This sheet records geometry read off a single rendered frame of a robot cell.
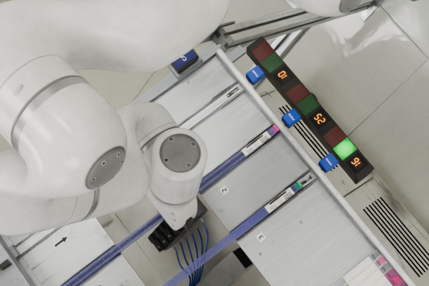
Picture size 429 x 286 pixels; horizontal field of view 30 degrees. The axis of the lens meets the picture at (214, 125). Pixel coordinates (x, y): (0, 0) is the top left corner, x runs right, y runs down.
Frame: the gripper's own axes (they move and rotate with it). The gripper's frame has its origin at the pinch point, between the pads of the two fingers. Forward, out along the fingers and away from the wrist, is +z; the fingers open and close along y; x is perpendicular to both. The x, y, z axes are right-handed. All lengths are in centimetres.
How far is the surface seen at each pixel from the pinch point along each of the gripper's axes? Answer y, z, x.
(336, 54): -19, 52, 75
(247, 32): -22.1, 4.4, 37.0
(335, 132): 7.1, -3.9, 33.8
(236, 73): -12.9, -5.6, 25.2
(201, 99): -13.6, -2.1, 17.6
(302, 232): 18.2, -2.0, 16.8
